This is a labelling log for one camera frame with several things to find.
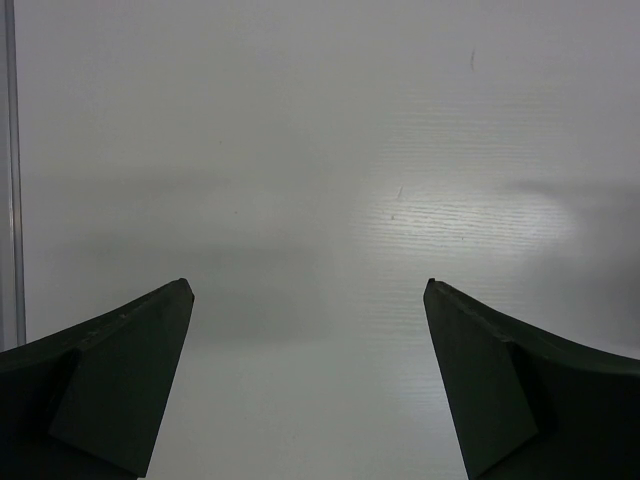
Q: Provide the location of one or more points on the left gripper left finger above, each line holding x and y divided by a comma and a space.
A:
88, 401

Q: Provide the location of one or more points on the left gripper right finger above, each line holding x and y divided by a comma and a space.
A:
528, 404

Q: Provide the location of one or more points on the aluminium table frame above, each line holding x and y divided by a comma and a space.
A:
13, 318

